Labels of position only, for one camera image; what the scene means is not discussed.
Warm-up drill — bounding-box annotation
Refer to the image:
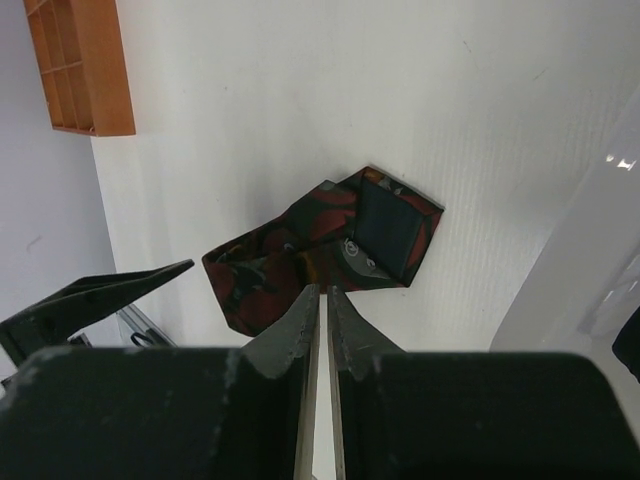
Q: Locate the aluminium mounting rail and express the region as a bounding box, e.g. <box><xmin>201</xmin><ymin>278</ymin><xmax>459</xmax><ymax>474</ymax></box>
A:
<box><xmin>68</xmin><ymin>304</ymin><xmax>175</xmax><ymax>348</ymax></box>

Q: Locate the dark red patterned tie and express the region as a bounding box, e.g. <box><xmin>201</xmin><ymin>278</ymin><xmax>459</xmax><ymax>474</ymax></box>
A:
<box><xmin>202</xmin><ymin>166</ymin><xmax>444</xmax><ymax>337</ymax></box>

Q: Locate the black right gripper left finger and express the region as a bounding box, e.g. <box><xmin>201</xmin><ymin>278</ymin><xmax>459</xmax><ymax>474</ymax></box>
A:
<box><xmin>1</xmin><ymin>285</ymin><xmax>319</xmax><ymax>479</ymax></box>

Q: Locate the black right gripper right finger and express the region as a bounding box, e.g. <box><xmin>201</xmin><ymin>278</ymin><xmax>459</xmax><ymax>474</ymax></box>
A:
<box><xmin>327</xmin><ymin>288</ymin><xmax>639</xmax><ymax>479</ymax></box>

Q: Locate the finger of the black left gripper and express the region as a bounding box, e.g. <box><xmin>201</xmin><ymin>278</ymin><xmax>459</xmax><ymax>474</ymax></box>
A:
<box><xmin>1</xmin><ymin>259</ymin><xmax>194</xmax><ymax>366</ymax></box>

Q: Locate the orange wooden compartment tray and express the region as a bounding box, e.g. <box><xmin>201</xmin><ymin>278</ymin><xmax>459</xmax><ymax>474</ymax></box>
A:
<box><xmin>23</xmin><ymin>0</ymin><xmax>136</xmax><ymax>137</ymax></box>

